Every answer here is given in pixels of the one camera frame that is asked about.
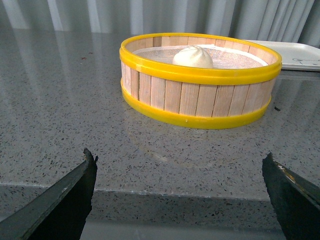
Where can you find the white steamed bun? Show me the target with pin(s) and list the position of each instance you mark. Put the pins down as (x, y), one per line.
(193, 56)

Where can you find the white rectangular tray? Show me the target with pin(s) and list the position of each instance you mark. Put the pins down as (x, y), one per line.
(295, 56)

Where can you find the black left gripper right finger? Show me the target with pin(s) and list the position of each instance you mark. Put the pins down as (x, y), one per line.
(295, 200)

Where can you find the grey pleated curtain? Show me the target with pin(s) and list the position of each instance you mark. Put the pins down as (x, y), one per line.
(295, 21)

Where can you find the white steamer liner cloth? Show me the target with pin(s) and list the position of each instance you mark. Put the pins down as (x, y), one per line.
(223, 58)

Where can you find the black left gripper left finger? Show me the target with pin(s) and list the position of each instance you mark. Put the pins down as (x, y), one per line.
(60, 212)

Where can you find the yellow rimmed wooden steamer basket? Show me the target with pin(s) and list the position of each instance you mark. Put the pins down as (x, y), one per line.
(197, 97)

